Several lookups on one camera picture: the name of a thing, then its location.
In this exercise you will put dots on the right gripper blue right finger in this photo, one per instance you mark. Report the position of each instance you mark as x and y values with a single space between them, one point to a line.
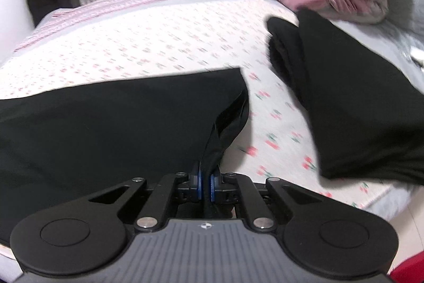
238 195

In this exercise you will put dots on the black pants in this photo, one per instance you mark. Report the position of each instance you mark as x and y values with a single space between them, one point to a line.
332 107

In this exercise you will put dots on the pink striped patterned cloth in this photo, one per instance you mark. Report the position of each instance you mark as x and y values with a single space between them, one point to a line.
64 18

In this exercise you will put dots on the cherry print white blanket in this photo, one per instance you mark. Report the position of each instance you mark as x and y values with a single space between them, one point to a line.
192 37

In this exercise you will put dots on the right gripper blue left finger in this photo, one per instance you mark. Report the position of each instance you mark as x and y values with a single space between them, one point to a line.
172 191

